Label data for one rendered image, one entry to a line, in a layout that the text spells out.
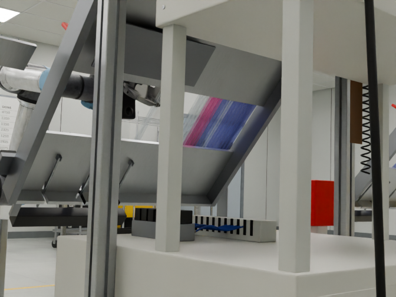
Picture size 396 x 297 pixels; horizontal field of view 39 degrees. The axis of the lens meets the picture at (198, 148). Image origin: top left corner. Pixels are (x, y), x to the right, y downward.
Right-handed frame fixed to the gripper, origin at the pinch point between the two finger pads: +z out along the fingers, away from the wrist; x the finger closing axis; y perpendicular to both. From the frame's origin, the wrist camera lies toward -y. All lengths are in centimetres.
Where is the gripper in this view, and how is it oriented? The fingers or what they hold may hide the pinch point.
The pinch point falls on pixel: (154, 105)
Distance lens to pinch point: 149.6
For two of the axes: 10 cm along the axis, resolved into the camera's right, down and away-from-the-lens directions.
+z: 5.5, 4.5, -7.0
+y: 3.5, -8.9, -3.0
